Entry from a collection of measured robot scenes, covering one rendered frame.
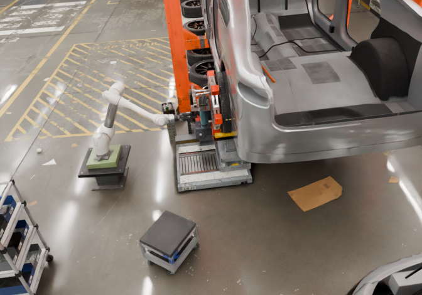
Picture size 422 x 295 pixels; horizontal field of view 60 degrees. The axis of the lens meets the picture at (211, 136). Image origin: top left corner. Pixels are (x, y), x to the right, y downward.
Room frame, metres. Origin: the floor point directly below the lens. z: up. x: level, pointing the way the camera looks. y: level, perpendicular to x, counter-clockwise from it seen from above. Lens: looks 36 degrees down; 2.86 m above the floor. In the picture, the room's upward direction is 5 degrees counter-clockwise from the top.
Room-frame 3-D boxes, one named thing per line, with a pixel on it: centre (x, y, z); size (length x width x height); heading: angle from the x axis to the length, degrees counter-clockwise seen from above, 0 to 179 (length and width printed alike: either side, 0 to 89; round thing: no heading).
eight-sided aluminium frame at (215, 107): (3.39, -0.06, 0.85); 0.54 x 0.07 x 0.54; 3
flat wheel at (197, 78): (5.01, -0.09, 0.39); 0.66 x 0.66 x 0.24
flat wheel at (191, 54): (5.77, -0.04, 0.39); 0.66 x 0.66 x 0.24
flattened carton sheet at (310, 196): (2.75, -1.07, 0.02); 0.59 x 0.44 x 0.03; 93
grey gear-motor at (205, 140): (3.69, -0.01, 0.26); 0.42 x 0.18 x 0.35; 93
